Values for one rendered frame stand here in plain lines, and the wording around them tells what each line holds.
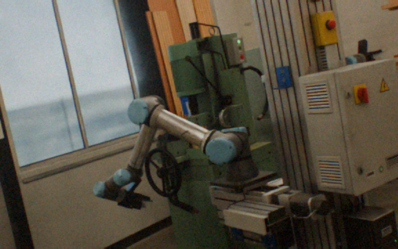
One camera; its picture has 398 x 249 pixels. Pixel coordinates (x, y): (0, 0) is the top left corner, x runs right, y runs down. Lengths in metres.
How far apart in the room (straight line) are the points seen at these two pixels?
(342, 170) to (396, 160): 0.26
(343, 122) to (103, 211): 2.65
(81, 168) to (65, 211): 0.35
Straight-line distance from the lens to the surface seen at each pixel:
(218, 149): 2.14
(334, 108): 1.97
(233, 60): 3.17
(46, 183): 3.91
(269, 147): 3.25
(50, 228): 3.95
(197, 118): 3.05
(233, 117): 3.08
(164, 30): 4.65
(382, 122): 2.11
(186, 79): 2.99
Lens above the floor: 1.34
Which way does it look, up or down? 6 degrees down
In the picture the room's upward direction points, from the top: 11 degrees counter-clockwise
